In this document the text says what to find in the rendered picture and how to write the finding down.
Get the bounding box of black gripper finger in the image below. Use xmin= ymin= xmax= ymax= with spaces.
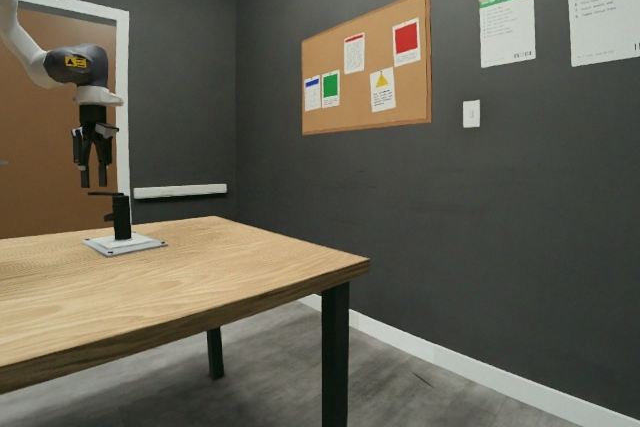
xmin=93 ymin=133 xmax=113 ymax=187
xmin=71 ymin=128 xmax=96 ymax=188

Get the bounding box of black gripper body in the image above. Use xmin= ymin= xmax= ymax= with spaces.
xmin=79 ymin=104 xmax=106 ymax=141

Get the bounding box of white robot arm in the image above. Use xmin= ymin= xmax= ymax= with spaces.
xmin=0 ymin=0 xmax=124 ymax=107

